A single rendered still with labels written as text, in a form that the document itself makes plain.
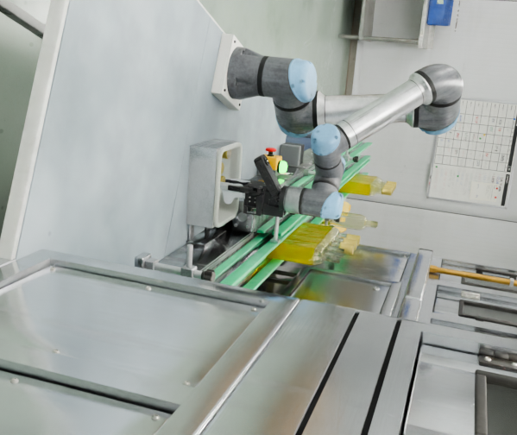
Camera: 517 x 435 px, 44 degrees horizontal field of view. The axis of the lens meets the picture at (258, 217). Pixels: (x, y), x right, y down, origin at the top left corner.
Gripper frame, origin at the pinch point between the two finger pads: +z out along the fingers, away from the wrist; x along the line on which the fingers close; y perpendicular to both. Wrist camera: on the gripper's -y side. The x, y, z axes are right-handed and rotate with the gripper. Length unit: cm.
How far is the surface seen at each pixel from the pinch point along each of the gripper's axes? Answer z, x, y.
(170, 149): 5.4, -21.9, -12.2
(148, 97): 5.4, -34.3, -26.4
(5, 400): -22, -117, -3
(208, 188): -0.6, -10.3, -0.3
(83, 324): -18, -97, -2
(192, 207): 3.9, -10.5, 5.7
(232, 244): -6.7, -5.4, 16.3
